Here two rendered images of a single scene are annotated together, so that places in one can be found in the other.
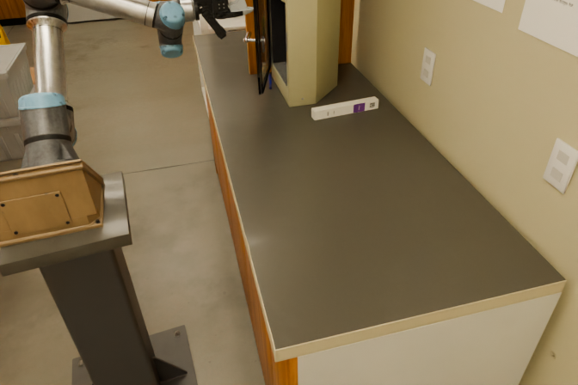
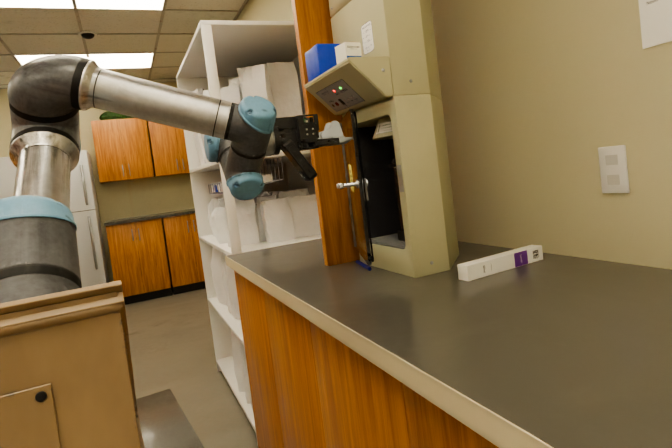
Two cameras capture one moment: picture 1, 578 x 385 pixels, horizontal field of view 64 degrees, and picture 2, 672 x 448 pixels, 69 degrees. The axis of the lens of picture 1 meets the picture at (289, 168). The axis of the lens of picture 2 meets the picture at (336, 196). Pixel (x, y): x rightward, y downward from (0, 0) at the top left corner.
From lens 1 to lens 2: 79 cm
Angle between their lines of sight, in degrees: 33
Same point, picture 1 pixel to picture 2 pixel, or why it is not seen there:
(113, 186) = (158, 413)
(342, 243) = not seen: outside the picture
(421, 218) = not seen: outside the picture
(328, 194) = (616, 343)
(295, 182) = (530, 341)
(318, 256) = not seen: outside the picture
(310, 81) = (439, 234)
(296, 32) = (412, 162)
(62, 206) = (49, 435)
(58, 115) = (60, 234)
